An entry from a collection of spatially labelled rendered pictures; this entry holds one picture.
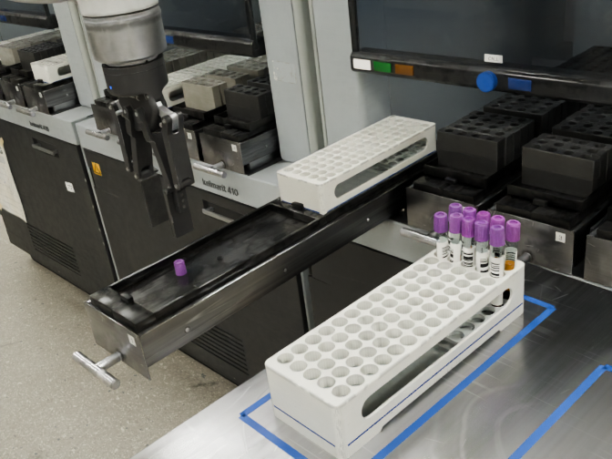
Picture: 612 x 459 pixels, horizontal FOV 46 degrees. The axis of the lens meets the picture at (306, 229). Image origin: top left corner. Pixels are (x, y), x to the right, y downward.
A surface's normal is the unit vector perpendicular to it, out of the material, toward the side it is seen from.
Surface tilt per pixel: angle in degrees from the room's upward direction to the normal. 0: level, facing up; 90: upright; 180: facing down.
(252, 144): 90
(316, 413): 90
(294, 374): 0
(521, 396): 0
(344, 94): 90
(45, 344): 0
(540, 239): 90
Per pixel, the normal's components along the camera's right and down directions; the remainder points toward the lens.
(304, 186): -0.70, 0.40
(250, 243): -0.11, -0.88
